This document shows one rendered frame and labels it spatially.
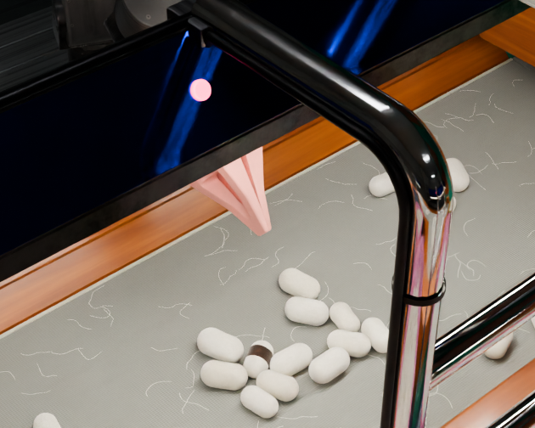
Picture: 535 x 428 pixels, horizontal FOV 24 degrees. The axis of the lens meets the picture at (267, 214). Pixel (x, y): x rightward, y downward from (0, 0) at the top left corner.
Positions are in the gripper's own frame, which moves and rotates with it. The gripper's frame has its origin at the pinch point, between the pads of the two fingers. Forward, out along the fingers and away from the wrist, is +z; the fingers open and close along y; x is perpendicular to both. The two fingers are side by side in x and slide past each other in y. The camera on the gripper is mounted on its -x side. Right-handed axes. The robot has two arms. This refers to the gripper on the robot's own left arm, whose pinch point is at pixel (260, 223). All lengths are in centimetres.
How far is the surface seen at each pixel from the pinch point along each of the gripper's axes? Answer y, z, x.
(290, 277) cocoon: 1.9, 4.9, 3.4
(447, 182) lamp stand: -12.4, 3.4, -39.4
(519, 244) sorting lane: 20.9, 12.3, -0.2
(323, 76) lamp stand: -13.4, -3.6, -36.5
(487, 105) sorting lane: 34.0, 0.5, 9.8
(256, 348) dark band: -5.2, 8.1, 0.7
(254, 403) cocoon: -8.5, 11.3, -1.2
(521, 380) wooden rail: 7.2, 19.6, -9.6
